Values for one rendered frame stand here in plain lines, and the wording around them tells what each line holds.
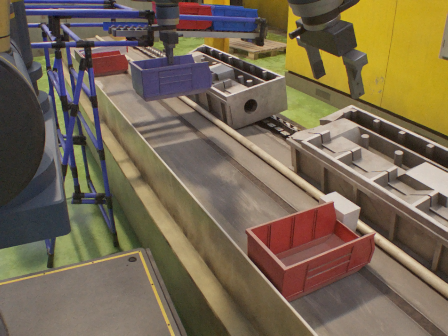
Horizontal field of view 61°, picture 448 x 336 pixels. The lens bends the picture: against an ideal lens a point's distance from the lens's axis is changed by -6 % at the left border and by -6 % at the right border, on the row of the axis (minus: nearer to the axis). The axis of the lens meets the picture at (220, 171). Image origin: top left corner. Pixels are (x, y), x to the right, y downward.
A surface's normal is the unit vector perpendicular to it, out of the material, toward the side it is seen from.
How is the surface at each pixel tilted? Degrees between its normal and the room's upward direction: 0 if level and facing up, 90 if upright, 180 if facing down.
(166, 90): 92
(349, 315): 0
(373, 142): 100
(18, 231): 90
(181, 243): 0
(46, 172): 90
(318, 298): 0
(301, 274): 92
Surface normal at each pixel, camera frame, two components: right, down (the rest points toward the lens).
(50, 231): 0.39, 0.44
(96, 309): 0.00, -0.88
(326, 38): -0.84, 0.53
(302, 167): -0.88, 0.36
